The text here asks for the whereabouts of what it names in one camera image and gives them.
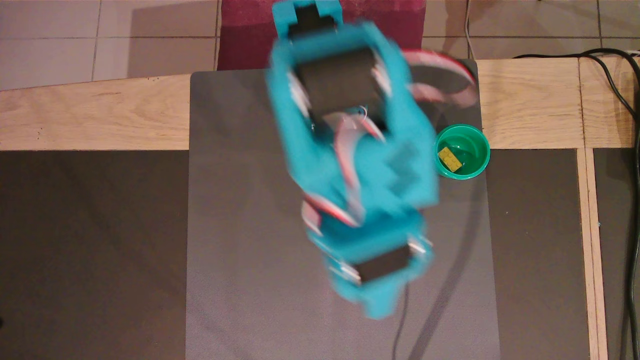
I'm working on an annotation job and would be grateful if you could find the red white black servo wire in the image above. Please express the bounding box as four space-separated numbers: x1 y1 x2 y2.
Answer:
400 48 479 109

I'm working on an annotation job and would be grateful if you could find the thin white cable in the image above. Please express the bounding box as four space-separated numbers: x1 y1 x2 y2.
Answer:
463 0 476 60

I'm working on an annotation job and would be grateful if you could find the black power cable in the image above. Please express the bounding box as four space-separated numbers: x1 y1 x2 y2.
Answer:
512 48 640 360

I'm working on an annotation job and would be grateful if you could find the pale yellow lego brick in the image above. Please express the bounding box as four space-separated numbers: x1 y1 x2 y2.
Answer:
437 146 464 174

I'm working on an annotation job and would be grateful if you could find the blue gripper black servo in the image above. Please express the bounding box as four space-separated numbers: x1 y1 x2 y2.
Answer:
303 209 435 321

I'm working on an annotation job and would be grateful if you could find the dark red rug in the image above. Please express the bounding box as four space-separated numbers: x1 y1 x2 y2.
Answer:
216 0 427 71

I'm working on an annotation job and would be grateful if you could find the teal plastic cup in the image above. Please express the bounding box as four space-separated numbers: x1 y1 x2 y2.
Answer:
433 124 491 181

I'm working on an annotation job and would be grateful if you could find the grey rubber mat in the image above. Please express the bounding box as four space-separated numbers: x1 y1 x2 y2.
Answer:
185 59 502 360

